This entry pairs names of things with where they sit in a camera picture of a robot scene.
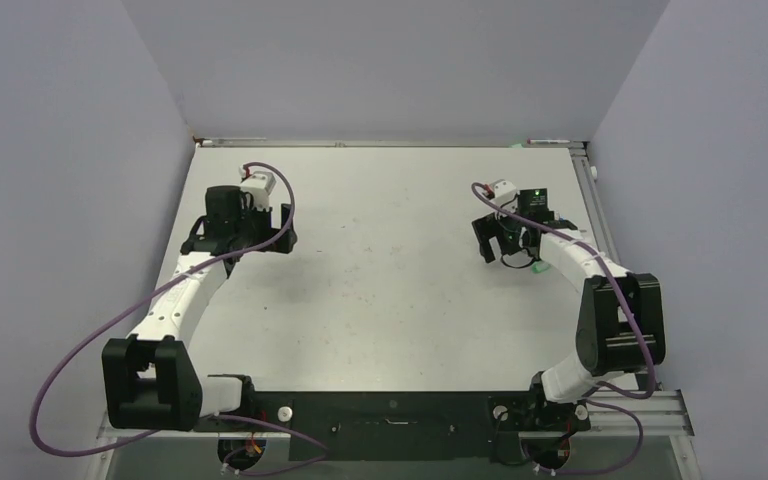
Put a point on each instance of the red white marker pen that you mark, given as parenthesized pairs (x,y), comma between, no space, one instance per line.
(548,142)

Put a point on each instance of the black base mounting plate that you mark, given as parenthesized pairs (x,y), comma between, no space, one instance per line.
(409,426)

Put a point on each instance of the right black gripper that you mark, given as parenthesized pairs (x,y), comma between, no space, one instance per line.
(496,222)

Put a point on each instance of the aluminium frame rail front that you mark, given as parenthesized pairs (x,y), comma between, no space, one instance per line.
(662,415)

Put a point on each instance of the aluminium frame rail right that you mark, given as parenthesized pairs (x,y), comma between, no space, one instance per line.
(586,174)

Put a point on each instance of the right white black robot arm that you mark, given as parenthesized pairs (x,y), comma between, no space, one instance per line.
(619,336)

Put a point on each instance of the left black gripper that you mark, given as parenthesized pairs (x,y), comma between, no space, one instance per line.
(265,217)

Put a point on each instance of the aluminium frame rail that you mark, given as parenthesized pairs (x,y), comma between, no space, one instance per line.
(662,415)
(586,174)

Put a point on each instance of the aluminium rail back edge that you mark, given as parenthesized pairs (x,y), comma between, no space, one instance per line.
(324,143)

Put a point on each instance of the green key tag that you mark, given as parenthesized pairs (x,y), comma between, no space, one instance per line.
(540,267)

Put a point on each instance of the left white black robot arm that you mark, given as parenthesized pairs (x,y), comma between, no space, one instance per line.
(151,383)

